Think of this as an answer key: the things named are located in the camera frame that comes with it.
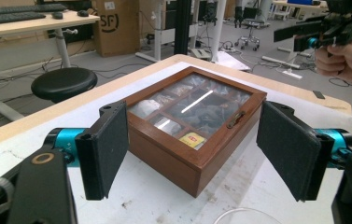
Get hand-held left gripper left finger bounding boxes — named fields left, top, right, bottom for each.
left=75, top=101, right=130, bottom=201

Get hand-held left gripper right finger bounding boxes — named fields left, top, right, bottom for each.
left=256, top=100, right=335, bottom=203

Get wooden box with glass lid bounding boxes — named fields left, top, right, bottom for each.
left=122, top=65, right=268, bottom=199

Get white desk with crate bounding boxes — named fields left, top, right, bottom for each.
left=261, top=0, right=324, bottom=71

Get blue plastic crate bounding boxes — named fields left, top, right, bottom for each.
left=287, top=0, right=314, bottom=6

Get office chair with chrome base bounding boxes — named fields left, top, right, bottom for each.
left=233, top=17, right=261, bottom=52

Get black round stool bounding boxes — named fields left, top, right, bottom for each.
left=30, top=66, right=99, bottom=105

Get brown cardboard box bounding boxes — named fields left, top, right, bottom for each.
left=92, top=0, right=141, bottom=58

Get light wooden desk white legs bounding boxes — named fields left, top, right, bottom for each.
left=0, top=10, right=101, bottom=122

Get black keyboard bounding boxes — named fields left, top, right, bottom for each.
left=0, top=11, right=47, bottom=27
left=0, top=3, right=68, bottom=15

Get white metal post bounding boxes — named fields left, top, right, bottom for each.
left=210, top=0, right=228, bottom=63

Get black metal post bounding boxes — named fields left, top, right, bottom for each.
left=173, top=0, right=196, bottom=56

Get desk with white frame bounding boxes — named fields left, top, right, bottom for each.
left=135, top=0, right=210, bottom=63

